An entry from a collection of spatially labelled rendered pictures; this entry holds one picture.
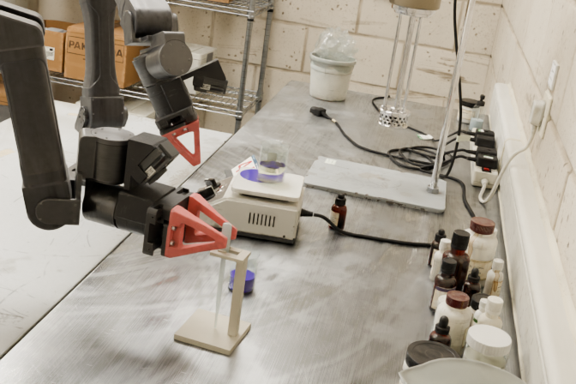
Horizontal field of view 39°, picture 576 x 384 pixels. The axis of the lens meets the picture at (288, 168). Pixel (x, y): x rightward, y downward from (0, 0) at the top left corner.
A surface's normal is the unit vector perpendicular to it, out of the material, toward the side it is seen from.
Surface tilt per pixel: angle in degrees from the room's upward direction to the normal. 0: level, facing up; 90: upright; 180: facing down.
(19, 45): 90
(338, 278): 0
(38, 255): 0
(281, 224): 90
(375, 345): 0
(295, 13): 90
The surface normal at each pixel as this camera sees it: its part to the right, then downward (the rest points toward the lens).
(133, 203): -0.30, 0.26
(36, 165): 0.19, 0.14
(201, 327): 0.13, -0.94
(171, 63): 0.54, -0.02
